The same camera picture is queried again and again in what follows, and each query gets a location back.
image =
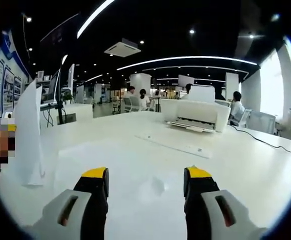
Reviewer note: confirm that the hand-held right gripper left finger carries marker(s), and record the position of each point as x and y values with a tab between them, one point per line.
68	212

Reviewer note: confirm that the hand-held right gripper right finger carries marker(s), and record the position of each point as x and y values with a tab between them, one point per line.
203	207

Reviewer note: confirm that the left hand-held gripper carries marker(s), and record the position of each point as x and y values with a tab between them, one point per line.
6	115

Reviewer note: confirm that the white table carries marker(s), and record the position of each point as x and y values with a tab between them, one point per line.
235	175

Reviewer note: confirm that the computer monitor on desk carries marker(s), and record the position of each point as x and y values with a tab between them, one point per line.
51	87

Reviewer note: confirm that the black laptop stand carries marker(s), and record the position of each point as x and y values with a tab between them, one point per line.
60	112

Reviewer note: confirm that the green potted plant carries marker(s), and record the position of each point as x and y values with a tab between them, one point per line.
68	98

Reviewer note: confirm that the white printer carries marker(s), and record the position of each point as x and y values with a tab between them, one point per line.
198	115

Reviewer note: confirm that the white office chair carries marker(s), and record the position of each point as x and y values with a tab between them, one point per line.
261	122
244	117
131	103

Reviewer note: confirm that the white display board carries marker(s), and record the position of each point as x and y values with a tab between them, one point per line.
186	80

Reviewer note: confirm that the curved ceiling light strip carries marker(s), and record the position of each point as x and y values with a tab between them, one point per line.
93	17
185	58

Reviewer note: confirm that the ceiling air conditioner unit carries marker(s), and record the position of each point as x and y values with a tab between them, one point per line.
122	48

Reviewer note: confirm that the blue white wall poster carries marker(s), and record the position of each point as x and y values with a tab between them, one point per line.
8	82

